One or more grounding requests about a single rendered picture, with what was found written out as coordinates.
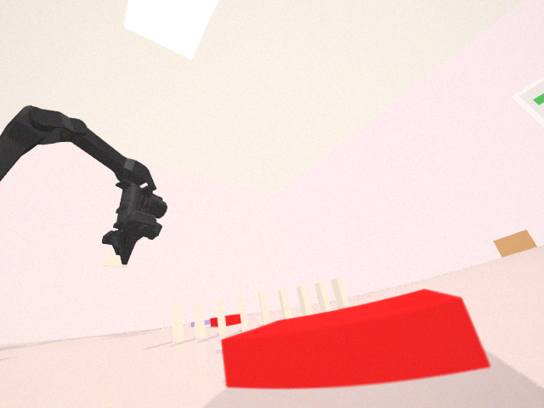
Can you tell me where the red rectangular block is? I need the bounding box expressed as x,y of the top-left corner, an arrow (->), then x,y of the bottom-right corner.
221,289 -> 490,389
210,314 -> 241,327

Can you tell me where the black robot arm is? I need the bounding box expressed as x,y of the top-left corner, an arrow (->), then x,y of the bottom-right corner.
0,105 -> 167,218

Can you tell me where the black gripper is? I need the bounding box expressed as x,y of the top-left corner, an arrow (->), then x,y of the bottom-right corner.
102,201 -> 156,264

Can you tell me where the purple rectangular block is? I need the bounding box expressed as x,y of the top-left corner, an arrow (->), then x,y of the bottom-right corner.
191,320 -> 211,327

